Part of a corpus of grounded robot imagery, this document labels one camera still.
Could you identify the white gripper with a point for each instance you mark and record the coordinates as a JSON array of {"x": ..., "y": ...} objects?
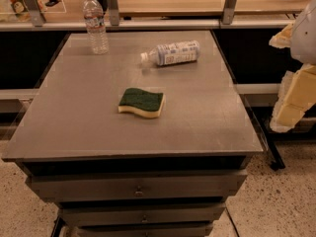
[{"x": 305, "y": 37}]

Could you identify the blue label plastic bottle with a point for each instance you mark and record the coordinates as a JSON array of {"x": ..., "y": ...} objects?
[{"x": 172, "y": 53}]

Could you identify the clear plastic water bottle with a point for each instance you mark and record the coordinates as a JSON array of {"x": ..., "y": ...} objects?
[{"x": 95, "y": 25}]

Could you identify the green yellow sponge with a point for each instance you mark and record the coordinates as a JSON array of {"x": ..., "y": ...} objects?
[{"x": 142, "y": 103}]

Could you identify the grey metal drawer cabinet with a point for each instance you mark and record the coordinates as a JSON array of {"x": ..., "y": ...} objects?
[{"x": 115, "y": 174}]

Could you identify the small black object on shelf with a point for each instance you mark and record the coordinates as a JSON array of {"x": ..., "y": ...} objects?
[{"x": 51, "y": 3}]

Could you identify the colourful package on shelf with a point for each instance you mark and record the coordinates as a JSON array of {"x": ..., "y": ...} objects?
[{"x": 13, "y": 11}]

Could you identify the grey shelf post right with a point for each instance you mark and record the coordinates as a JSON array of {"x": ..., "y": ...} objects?
[{"x": 228, "y": 12}]

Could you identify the grey shelf post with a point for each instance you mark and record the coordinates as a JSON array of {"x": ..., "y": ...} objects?
[
  {"x": 113, "y": 11},
  {"x": 37, "y": 18},
  {"x": 228, "y": 12}
]

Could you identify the grey shelf post middle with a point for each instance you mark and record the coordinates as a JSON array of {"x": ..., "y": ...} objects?
[{"x": 113, "y": 11}]

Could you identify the grey shelf post left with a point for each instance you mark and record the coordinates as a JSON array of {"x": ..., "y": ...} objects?
[{"x": 37, "y": 18}]

